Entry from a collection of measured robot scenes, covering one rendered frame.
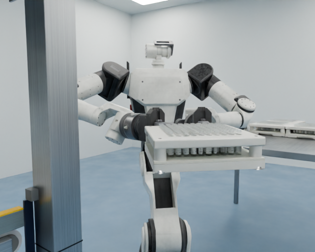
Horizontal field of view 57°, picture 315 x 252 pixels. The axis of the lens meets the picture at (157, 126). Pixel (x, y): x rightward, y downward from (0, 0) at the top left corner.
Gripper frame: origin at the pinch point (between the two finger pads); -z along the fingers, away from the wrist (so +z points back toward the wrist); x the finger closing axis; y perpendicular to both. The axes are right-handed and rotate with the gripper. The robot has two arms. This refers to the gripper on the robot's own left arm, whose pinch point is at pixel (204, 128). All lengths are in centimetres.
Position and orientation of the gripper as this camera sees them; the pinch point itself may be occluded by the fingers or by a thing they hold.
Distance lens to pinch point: 87.7
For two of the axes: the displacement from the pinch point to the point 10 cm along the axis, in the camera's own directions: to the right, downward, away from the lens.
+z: -0.1, -0.8, 10.0
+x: 0.1, 10.0, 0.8
